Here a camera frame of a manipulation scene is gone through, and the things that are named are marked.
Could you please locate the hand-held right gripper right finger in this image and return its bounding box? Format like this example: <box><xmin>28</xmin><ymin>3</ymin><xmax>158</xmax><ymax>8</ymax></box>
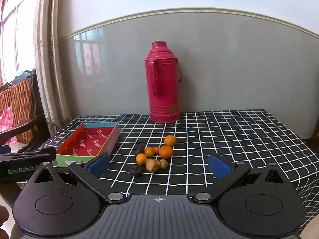
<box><xmin>193</xmin><ymin>154</ymin><xmax>287</xmax><ymax>206</ymax></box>

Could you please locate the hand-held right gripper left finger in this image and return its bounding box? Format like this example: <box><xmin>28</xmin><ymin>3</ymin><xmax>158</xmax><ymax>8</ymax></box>
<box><xmin>33</xmin><ymin>153</ymin><xmax>126</xmax><ymax>205</ymax></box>

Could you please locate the red cardboard box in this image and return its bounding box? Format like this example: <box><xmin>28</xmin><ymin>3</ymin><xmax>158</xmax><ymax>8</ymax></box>
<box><xmin>55</xmin><ymin>122</ymin><xmax>120</xmax><ymax>167</ymax></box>

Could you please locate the cut orange fruit piece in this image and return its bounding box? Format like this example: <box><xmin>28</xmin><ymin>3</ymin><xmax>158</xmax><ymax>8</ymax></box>
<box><xmin>145</xmin><ymin>158</ymin><xmax>161</xmax><ymax>173</ymax></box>

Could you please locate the person's left hand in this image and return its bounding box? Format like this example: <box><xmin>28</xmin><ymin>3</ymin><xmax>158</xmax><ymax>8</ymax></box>
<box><xmin>0</xmin><ymin>205</ymin><xmax>10</xmax><ymax>227</ymax></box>

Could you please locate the black white checked tablecloth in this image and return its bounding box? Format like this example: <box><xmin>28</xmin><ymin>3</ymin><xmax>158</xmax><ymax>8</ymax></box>
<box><xmin>16</xmin><ymin>109</ymin><xmax>319</xmax><ymax>229</ymax></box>

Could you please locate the pink plastic bag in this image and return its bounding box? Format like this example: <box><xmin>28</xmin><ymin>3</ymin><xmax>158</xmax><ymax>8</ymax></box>
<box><xmin>0</xmin><ymin>107</ymin><xmax>13</xmax><ymax>132</ymax></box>

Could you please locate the dark wooden chair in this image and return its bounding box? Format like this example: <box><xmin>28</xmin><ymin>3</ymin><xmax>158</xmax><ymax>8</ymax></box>
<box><xmin>0</xmin><ymin>68</ymin><xmax>51</xmax><ymax>152</ymax></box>

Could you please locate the orange woven chair cushion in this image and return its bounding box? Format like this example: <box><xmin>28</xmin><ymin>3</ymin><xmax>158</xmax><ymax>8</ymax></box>
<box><xmin>0</xmin><ymin>78</ymin><xmax>34</xmax><ymax>143</ymax></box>

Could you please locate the red thermos flask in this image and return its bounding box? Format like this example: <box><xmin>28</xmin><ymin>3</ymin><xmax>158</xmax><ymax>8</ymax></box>
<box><xmin>145</xmin><ymin>40</ymin><xmax>182</xmax><ymax>123</ymax></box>

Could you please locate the beige curtain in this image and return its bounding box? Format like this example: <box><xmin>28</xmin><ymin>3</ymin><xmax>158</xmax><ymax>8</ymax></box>
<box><xmin>33</xmin><ymin>0</ymin><xmax>73</xmax><ymax>135</ymax></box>

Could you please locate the window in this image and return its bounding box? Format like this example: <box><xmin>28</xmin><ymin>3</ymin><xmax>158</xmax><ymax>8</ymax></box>
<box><xmin>0</xmin><ymin>0</ymin><xmax>40</xmax><ymax>85</ymax></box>

